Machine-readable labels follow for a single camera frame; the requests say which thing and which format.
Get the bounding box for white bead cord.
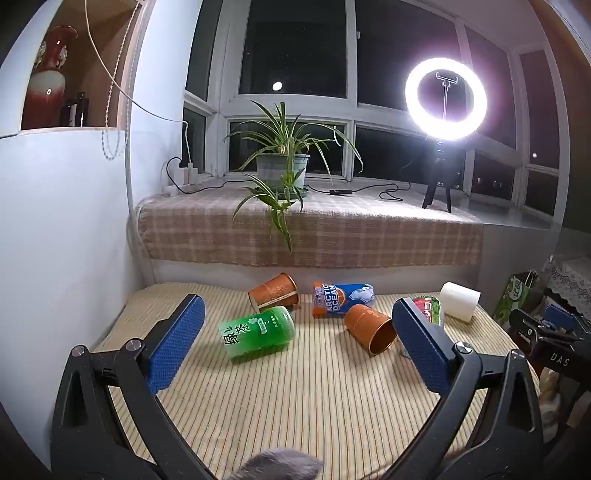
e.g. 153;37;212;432
101;0;140;162

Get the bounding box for checked cloth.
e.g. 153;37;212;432
137;186;484;269

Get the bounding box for spider plant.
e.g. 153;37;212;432
223;99;365;254

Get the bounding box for white lace cloth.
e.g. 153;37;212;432
539;255;591;320

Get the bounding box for grey plant pot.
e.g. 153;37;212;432
250;153;315;199

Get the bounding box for black cable with controller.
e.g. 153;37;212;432
305;181;413;202

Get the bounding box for blue and orange printed cup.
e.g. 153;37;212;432
313;281;376;319

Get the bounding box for tan fuzzy cloth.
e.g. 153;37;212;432
538;367;561;444

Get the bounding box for white power adapters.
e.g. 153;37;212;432
164;161;200;197

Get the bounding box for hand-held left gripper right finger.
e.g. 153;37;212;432
382;297;548;480

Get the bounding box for black tripod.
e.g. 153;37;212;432
421;138;454;214

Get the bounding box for grey fuzzy cloth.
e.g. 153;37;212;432
229;449;325;480

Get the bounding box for striped bamboo mat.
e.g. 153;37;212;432
91;281;542;480

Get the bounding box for orange cup with handle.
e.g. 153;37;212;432
248;272;300;313

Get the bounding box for dark bottle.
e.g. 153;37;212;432
62;91;89;127

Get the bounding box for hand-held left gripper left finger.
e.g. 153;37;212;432
51;293;217;480

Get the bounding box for white cable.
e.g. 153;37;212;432
84;0;191;168

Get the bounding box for red ceramic vase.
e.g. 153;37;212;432
21;25;79;130

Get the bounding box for plain orange cup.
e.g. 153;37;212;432
344;304;398;356

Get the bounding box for black charger cable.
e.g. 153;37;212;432
159;157;241;195

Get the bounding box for green paper bag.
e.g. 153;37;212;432
493;271;540;325

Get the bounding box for red and white printed cup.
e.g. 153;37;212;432
412;295;446;329

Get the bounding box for green printed cup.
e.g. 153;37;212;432
218;305;296;361

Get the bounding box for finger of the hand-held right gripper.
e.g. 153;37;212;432
508;308;555;344
542;303;591;337

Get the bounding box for ring light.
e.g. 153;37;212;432
404;57;488;142

